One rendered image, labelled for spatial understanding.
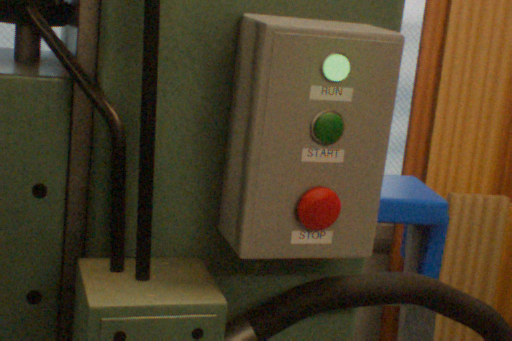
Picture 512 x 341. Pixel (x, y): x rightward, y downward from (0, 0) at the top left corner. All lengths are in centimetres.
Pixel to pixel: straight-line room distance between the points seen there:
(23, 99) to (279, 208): 20
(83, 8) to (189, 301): 21
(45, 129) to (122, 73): 8
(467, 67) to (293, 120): 148
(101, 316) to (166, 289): 5
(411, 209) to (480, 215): 59
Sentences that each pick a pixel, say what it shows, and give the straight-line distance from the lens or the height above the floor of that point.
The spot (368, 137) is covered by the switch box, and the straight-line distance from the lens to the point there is 54.
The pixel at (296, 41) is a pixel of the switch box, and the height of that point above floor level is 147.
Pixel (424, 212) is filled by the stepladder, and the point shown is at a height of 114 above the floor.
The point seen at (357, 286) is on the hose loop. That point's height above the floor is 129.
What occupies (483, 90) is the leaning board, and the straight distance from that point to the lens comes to 201.
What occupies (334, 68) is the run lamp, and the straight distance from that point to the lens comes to 52.
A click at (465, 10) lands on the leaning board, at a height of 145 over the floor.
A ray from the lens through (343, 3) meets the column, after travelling 59.
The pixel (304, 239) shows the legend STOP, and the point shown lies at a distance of 55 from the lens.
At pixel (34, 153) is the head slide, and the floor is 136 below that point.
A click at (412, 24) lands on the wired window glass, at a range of 216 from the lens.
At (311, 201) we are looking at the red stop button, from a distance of 53.
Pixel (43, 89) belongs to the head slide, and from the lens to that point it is 59.
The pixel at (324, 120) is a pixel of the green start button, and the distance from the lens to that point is 52.
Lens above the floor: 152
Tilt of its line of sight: 13 degrees down
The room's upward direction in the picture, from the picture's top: 7 degrees clockwise
